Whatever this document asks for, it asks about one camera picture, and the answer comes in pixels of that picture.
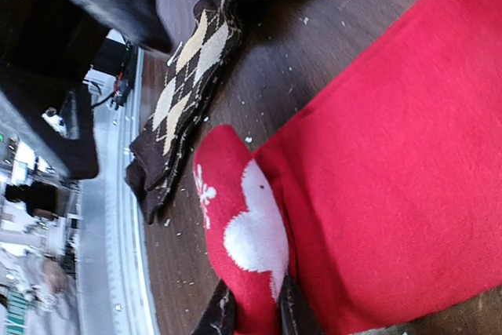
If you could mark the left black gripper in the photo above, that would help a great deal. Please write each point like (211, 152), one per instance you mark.
(47, 48)

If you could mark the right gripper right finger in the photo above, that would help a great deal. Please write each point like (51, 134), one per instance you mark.
(296, 314)

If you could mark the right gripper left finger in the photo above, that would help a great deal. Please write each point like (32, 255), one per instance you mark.
(219, 316)

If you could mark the red snowflake sock pair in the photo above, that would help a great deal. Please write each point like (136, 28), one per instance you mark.
(382, 197)

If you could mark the brown beige argyle sock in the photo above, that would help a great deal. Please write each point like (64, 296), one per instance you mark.
(189, 85)

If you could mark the small white plastic piece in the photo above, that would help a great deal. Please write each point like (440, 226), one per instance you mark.
(175, 55)

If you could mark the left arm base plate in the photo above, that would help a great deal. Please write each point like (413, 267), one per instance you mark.
(115, 59)

